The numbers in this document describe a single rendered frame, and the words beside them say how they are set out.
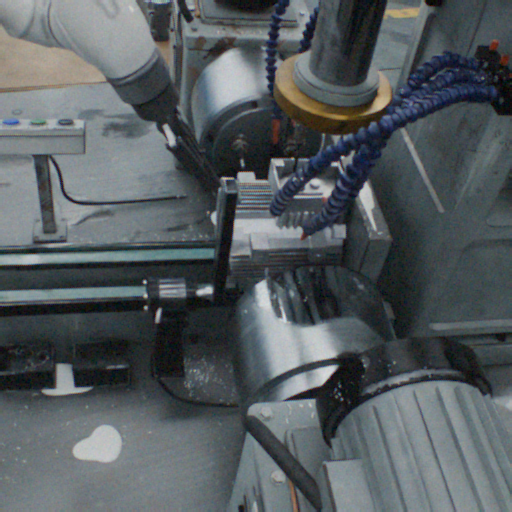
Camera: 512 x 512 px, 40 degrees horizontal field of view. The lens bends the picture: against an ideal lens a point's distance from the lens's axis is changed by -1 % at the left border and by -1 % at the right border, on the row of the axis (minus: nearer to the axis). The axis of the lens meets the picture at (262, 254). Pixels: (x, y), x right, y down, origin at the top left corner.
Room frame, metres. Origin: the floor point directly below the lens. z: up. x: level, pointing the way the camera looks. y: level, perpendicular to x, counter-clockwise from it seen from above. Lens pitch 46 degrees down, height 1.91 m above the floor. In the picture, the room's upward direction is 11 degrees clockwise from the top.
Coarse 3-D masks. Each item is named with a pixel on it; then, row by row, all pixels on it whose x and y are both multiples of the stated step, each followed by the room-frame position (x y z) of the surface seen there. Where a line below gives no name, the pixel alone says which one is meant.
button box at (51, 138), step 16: (0, 128) 0.99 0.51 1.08; (16, 128) 1.00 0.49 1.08; (32, 128) 1.01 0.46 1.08; (48, 128) 1.02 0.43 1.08; (64, 128) 1.03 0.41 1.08; (80, 128) 1.04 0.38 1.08; (0, 144) 0.98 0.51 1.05; (16, 144) 0.99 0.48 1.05; (32, 144) 1.00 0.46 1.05; (48, 144) 1.01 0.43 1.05; (64, 144) 1.01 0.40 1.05; (80, 144) 1.02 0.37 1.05
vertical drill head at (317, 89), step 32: (352, 0) 0.89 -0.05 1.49; (384, 0) 0.91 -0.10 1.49; (320, 32) 0.91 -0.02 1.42; (352, 32) 0.89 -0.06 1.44; (288, 64) 0.96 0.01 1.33; (320, 64) 0.90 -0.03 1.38; (352, 64) 0.89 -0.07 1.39; (288, 96) 0.88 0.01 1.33; (320, 96) 0.87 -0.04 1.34; (352, 96) 0.88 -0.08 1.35; (384, 96) 0.92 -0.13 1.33; (288, 128) 0.96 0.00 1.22; (320, 128) 0.85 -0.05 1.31; (352, 128) 0.85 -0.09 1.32
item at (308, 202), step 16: (272, 160) 0.96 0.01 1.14; (288, 160) 0.97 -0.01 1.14; (304, 160) 0.98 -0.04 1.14; (272, 176) 0.94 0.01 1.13; (288, 176) 0.96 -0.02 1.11; (320, 176) 0.98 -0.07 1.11; (336, 176) 0.98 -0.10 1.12; (304, 192) 0.92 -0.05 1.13; (320, 192) 0.92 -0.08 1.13; (288, 208) 0.87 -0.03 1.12; (304, 208) 0.88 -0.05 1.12; (320, 208) 0.89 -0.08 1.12; (288, 224) 0.87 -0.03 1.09
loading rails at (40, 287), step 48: (192, 240) 0.95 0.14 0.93; (0, 288) 0.81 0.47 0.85; (48, 288) 0.83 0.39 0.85; (96, 288) 0.80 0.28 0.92; (144, 288) 0.82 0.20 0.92; (0, 336) 0.71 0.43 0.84; (48, 336) 0.73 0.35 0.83; (96, 336) 0.76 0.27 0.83; (144, 336) 0.78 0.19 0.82; (192, 336) 0.80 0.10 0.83
